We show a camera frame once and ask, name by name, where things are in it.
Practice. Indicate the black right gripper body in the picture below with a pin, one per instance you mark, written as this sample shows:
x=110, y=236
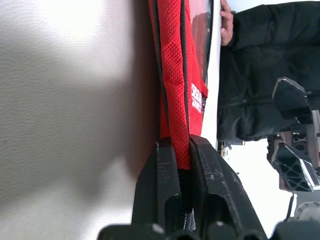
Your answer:
x=300, y=140

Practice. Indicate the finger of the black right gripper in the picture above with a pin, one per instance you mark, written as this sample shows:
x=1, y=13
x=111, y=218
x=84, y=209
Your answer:
x=292, y=100
x=292, y=172

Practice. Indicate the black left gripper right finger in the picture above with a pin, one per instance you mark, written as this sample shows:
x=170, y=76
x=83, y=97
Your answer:
x=215, y=190

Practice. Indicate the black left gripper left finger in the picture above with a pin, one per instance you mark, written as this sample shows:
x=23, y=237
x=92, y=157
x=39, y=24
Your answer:
x=155, y=190

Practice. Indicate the red mesh fabric bag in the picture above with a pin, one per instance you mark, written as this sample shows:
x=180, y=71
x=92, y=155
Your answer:
x=175, y=75

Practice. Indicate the person's bare hand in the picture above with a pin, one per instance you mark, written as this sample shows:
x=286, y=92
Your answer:
x=227, y=27

